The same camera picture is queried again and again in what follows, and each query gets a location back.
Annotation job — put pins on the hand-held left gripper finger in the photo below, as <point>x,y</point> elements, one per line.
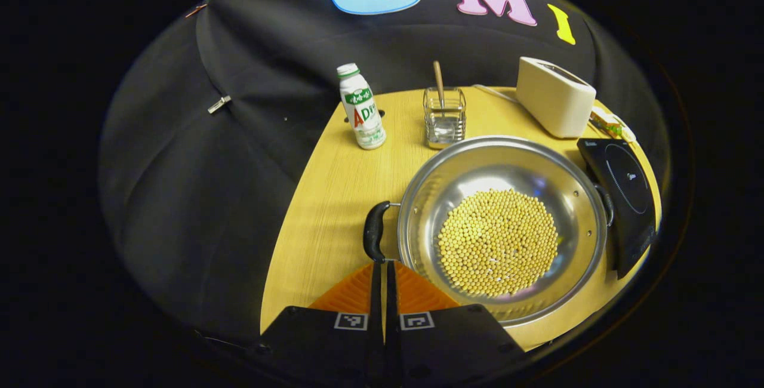
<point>391,316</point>
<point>376,316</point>

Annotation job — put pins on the pile of yellow soybeans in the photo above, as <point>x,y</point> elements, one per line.
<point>498,245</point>

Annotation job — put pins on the stainless steel pot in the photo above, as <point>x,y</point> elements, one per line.
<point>477,167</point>

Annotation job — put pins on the black induction cooktop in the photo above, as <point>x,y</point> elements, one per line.
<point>627,197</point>

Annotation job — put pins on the white green-label bottle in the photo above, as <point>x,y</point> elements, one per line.
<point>361,107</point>

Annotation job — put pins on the wooden spoon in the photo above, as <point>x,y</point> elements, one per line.
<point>439,80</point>

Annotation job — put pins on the silver clip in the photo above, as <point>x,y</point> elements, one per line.
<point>219,104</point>

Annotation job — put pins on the white toaster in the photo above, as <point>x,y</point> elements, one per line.
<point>552,101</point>

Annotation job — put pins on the sandwich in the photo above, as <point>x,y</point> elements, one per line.
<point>606,120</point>

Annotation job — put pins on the copper clip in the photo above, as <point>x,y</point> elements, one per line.
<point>195,11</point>

